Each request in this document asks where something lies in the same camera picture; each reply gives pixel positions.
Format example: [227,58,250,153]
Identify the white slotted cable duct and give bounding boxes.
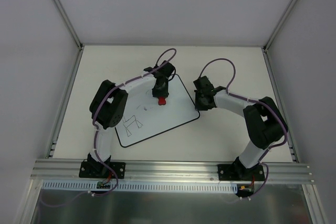
[41,180,238,194]

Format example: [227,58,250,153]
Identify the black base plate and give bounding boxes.
[78,161,126,179]
[217,163,265,182]

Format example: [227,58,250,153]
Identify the red whiteboard eraser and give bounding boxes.
[158,97,166,105]

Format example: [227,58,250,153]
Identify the left aluminium frame post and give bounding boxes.
[52,0,83,50]

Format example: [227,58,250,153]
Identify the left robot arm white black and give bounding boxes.
[86,66,176,177]

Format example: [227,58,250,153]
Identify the white whiteboard black rim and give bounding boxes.
[115,75,200,148]

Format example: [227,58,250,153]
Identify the aluminium frame post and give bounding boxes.
[263,0,299,52]
[52,0,83,50]

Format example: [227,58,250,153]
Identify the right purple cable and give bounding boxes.
[198,58,289,204]

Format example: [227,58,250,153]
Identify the right aluminium frame post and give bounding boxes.
[263,0,299,52]

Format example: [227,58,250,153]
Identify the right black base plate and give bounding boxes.
[217,163,265,182]

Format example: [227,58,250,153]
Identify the aluminium mounting rail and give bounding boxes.
[30,158,315,184]

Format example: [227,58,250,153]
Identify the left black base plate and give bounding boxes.
[78,161,126,179]

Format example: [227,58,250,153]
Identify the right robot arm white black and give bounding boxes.
[194,87,288,180]

